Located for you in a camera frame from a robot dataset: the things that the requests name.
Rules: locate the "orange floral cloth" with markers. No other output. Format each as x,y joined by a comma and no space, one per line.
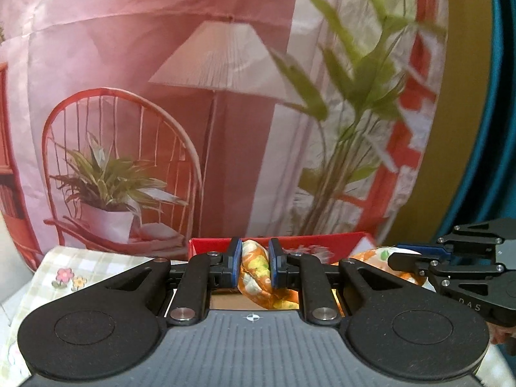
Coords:
258,282

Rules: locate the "teal and olive panel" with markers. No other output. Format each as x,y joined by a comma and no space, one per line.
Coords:
463,109

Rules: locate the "printed room scene backdrop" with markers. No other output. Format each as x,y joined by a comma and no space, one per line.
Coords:
161,28

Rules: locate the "checkered flower tablecloth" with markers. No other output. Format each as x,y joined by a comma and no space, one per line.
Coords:
80,262

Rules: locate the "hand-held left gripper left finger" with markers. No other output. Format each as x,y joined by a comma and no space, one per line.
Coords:
236,264

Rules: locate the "red cardboard box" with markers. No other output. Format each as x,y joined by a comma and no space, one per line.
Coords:
209,246

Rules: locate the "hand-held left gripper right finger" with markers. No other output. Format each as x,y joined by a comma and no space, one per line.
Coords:
275,265

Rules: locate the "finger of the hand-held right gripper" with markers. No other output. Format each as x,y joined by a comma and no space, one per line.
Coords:
407,261
423,251

